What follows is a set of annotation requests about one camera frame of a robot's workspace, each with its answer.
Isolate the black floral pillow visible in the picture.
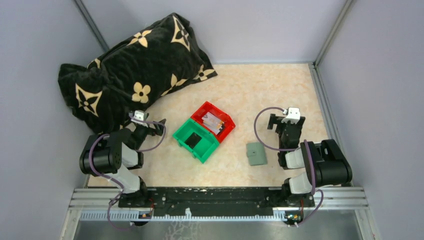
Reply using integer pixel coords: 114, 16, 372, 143
58, 13, 217, 133

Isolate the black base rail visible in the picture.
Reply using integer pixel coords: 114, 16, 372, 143
118, 187, 315, 217

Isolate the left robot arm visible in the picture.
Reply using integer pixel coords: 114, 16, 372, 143
78, 110, 167, 207

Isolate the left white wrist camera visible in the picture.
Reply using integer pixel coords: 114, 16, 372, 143
132, 110, 146, 122

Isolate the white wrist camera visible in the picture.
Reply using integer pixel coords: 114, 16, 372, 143
132, 110, 146, 122
281, 107, 301, 124

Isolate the sage green card holder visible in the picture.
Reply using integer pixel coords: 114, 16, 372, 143
246, 142, 268, 166

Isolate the red plastic bin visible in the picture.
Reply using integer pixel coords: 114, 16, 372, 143
190, 101, 236, 144

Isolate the purple cable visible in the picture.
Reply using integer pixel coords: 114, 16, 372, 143
87, 114, 167, 232
253, 106, 325, 228

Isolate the green plastic bin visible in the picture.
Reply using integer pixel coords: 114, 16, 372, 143
172, 118, 220, 164

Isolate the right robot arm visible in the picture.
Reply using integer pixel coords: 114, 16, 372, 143
267, 113, 353, 206

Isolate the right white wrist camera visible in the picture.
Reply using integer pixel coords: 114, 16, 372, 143
281, 107, 301, 124

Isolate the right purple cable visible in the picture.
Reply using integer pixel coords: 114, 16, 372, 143
253, 106, 325, 228

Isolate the stack of cards in red bin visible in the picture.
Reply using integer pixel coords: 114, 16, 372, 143
201, 112, 224, 135

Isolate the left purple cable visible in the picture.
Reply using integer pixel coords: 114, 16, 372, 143
87, 114, 167, 232

